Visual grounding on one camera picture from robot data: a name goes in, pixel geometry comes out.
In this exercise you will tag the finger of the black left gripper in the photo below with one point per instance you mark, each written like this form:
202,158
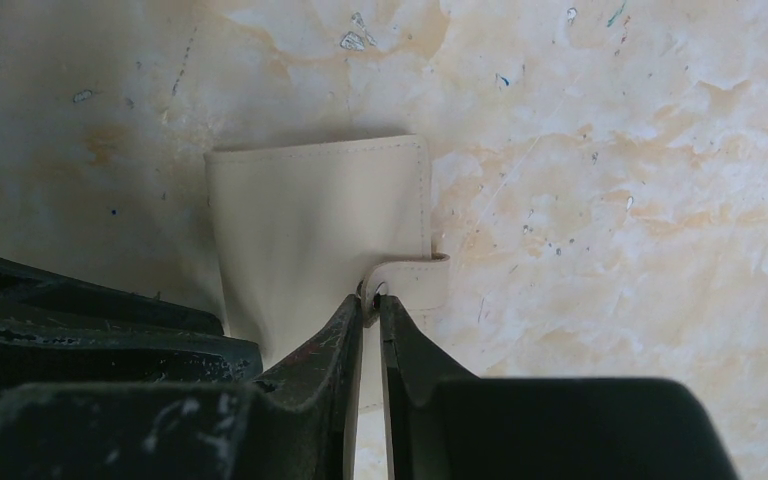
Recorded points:
44,349
34,287

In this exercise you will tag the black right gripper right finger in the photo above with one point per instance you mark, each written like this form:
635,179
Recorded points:
444,422

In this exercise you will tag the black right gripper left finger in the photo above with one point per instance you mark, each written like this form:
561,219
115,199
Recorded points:
294,421

